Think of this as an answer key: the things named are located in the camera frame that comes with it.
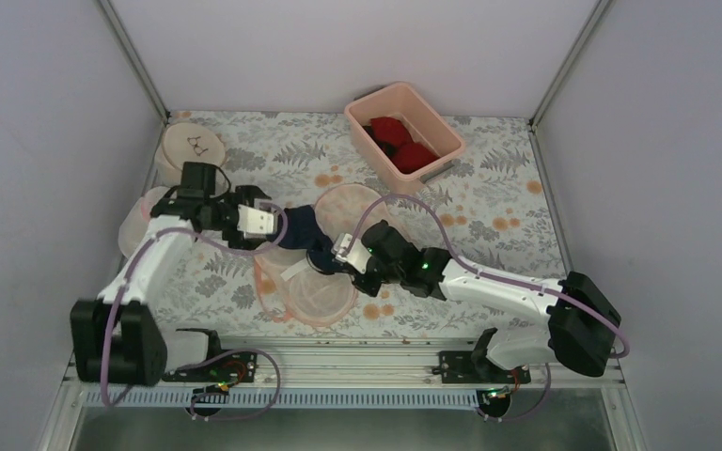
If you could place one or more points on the aluminium front rail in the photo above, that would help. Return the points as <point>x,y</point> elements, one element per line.
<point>380,363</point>

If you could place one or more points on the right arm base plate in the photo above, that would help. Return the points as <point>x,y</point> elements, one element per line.
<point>471,367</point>

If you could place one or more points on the red bra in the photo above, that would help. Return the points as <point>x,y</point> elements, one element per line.
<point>398,145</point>

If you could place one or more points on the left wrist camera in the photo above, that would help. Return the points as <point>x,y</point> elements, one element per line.
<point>253,222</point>

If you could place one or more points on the beige round mesh laundry bag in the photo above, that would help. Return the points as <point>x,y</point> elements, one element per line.
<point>186,142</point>

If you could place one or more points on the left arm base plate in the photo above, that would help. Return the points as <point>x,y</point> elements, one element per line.
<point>234,368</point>

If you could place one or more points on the aluminium frame post right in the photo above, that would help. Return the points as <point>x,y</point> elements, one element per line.
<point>580,43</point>

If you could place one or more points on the aluminium frame post left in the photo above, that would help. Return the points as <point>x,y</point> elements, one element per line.
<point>125,44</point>

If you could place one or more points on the aluminium frame post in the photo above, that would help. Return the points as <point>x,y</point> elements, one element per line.
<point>125,44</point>
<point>580,43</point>

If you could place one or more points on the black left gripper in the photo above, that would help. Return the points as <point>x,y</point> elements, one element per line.
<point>246,194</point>

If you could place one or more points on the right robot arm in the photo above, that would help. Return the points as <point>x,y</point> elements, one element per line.
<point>569,320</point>

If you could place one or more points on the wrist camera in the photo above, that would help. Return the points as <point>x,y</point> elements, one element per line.
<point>253,222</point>
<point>354,255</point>

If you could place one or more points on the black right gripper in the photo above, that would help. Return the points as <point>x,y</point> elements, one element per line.
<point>369,287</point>

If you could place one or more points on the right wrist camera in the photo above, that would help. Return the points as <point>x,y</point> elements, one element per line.
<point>354,255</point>

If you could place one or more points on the navy blue bra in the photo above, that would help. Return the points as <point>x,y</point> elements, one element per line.
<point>303,231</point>

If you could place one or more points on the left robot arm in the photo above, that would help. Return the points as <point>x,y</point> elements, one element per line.
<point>116,338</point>

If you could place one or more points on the pink plastic bin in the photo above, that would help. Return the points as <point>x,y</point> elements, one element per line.
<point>400,100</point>

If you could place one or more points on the floral patterned table mat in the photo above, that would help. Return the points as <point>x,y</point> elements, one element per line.
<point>490,206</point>

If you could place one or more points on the floral peach mesh laundry bag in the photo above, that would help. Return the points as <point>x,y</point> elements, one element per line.
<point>293,284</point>

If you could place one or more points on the white pink-trimmed mesh laundry bag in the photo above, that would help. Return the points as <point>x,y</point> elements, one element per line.
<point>135,225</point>

